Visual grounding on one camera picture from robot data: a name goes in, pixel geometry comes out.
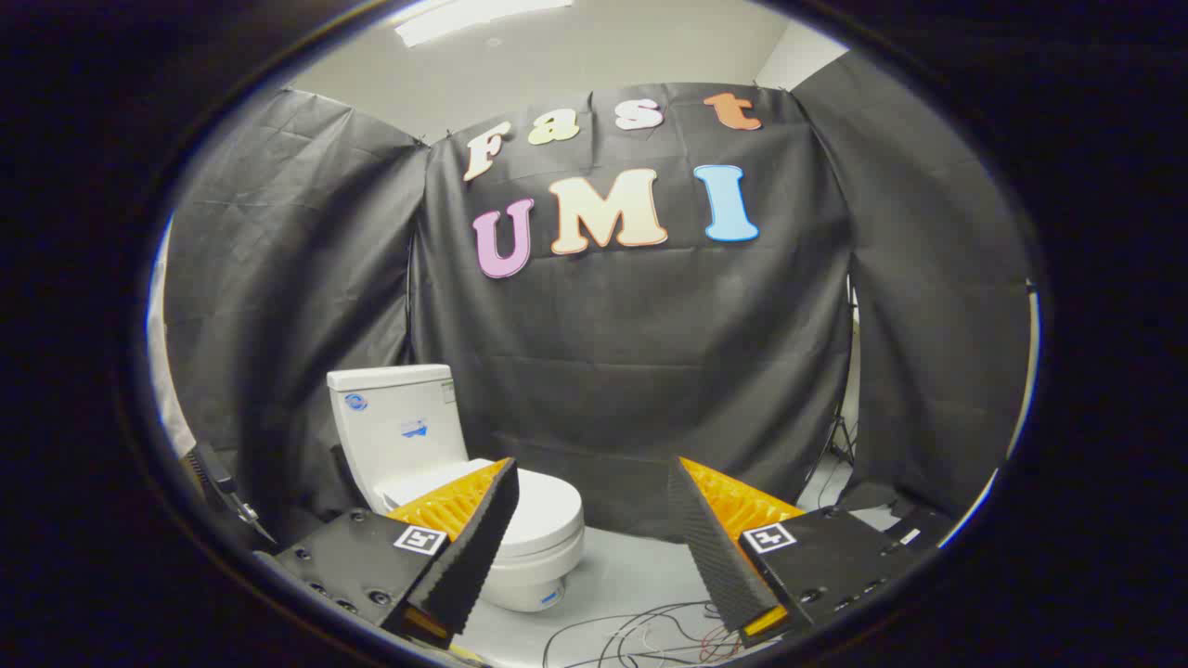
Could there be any black box white label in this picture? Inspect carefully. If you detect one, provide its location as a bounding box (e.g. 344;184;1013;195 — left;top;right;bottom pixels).
840;482;959;550

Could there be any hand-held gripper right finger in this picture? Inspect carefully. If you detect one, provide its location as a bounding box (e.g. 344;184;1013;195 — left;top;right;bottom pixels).
666;456;955;649

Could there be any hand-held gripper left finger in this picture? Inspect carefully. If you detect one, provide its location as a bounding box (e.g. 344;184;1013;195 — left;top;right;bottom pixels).
255;456;521;650

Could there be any black tripod stand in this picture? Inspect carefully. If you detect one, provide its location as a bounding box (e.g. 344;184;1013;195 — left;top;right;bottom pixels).
824;278;861;467

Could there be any white toilet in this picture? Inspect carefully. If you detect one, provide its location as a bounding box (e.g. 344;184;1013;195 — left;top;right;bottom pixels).
327;364;587;614

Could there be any white toilet lid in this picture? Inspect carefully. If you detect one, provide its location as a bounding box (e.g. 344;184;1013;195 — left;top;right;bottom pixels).
376;458;586;559

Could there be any tangle of floor cables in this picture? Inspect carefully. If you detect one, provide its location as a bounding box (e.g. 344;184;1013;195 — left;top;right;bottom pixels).
542;600;745;668

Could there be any black backdrop cloth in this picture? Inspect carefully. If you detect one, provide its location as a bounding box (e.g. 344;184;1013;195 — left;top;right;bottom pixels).
162;82;1033;545

